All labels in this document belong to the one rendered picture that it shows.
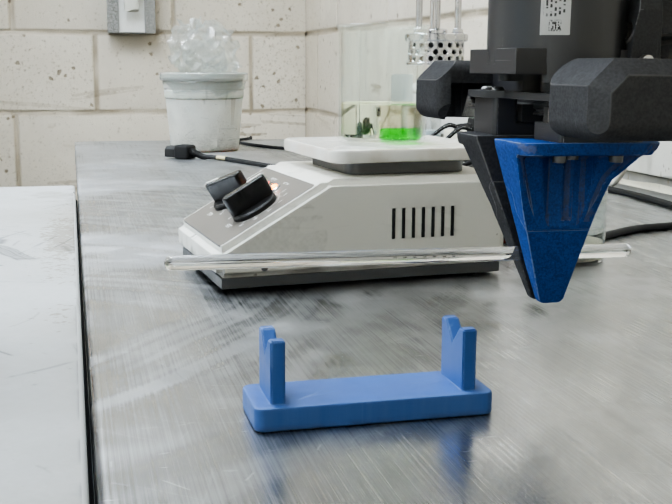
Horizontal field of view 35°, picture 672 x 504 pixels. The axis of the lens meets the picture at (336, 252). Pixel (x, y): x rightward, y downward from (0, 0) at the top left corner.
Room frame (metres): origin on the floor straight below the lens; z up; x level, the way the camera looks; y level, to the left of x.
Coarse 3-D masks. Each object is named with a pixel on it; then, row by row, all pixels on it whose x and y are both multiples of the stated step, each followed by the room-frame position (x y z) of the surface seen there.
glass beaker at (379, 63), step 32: (352, 32) 0.71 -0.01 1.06; (384, 32) 0.70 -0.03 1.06; (416, 32) 0.70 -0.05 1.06; (352, 64) 0.71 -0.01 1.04; (384, 64) 0.70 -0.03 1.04; (416, 64) 0.71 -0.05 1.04; (352, 96) 0.71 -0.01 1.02; (384, 96) 0.70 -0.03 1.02; (352, 128) 0.70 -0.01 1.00; (384, 128) 0.70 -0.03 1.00; (416, 128) 0.71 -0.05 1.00
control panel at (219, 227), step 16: (272, 176) 0.74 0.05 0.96; (288, 176) 0.72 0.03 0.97; (288, 192) 0.68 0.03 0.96; (208, 208) 0.75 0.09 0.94; (272, 208) 0.66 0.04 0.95; (192, 224) 0.73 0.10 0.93; (208, 224) 0.71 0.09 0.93; (224, 224) 0.68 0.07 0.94; (240, 224) 0.67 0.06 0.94; (224, 240) 0.65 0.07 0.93
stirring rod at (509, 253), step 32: (192, 256) 0.40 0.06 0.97; (224, 256) 0.40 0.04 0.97; (256, 256) 0.41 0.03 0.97; (288, 256) 0.41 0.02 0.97; (320, 256) 0.41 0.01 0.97; (352, 256) 0.41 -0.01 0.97; (384, 256) 0.42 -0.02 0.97; (416, 256) 0.42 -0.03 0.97; (448, 256) 0.42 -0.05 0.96; (480, 256) 0.43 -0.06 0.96; (512, 256) 0.43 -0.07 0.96; (608, 256) 0.44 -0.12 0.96
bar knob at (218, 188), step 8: (224, 176) 0.73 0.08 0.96; (232, 176) 0.72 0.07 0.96; (240, 176) 0.72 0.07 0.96; (208, 184) 0.73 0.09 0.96; (216, 184) 0.73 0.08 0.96; (224, 184) 0.73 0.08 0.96; (232, 184) 0.73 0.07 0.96; (240, 184) 0.72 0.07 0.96; (216, 192) 0.73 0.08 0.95; (224, 192) 0.73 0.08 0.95; (216, 200) 0.74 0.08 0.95; (216, 208) 0.73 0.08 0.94; (224, 208) 0.72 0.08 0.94
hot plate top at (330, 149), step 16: (288, 144) 0.76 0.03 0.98; (304, 144) 0.73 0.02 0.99; (320, 144) 0.71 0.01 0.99; (336, 144) 0.72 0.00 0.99; (432, 144) 0.72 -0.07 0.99; (448, 144) 0.72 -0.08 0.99; (336, 160) 0.67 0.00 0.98; (352, 160) 0.67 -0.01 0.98; (368, 160) 0.67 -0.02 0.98; (384, 160) 0.68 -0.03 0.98; (400, 160) 0.68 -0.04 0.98; (416, 160) 0.69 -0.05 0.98; (432, 160) 0.69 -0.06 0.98; (448, 160) 0.69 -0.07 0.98
